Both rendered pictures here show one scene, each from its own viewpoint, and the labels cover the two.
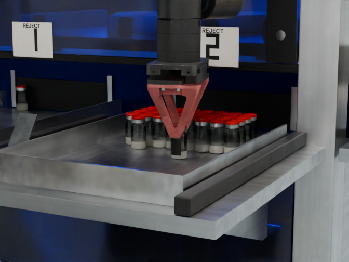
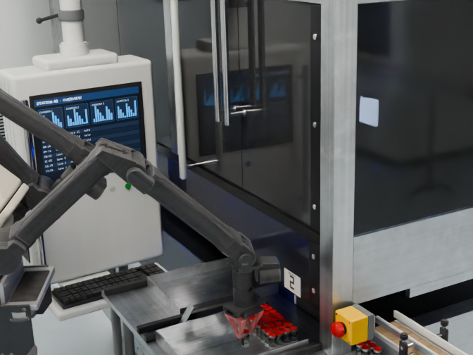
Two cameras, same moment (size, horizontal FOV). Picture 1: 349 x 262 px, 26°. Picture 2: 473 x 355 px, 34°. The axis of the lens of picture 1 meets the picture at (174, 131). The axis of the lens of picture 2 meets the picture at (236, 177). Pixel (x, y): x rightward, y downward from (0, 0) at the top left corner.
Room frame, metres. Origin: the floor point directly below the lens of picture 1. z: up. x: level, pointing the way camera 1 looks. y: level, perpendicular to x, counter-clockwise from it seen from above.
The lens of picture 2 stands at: (-0.53, -1.09, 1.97)
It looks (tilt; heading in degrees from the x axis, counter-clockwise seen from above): 18 degrees down; 36
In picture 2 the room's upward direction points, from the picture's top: 2 degrees counter-clockwise
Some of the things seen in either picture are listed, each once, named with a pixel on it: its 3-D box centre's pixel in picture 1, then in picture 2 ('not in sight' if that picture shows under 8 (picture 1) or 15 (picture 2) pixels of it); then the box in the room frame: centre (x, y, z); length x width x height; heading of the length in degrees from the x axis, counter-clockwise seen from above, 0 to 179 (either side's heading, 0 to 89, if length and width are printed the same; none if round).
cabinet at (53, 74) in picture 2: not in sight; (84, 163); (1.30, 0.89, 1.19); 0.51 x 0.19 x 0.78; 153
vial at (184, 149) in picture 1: (178, 142); (245, 339); (1.00, -0.01, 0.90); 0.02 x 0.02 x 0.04
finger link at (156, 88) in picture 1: (177, 101); (242, 321); (0.99, 0.00, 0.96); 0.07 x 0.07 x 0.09; 78
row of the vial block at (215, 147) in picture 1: (180, 133); (258, 329); (1.06, -0.01, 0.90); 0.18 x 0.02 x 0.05; 63
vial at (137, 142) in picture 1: (138, 132); not in sight; (1.06, 0.05, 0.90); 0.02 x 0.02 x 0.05
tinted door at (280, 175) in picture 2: not in sight; (279, 108); (1.21, 0.01, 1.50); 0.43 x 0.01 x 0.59; 63
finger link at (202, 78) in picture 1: (179, 99); (246, 318); (1.00, -0.01, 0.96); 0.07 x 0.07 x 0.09; 78
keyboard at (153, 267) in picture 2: not in sight; (111, 283); (1.18, 0.69, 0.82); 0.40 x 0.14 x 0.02; 156
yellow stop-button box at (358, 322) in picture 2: not in sight; (353, 324); (1.07, -0.30, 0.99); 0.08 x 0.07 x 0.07; 153
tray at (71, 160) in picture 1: (151, 149); (230, 339); (0.98, 0.03, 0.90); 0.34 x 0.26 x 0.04; 153
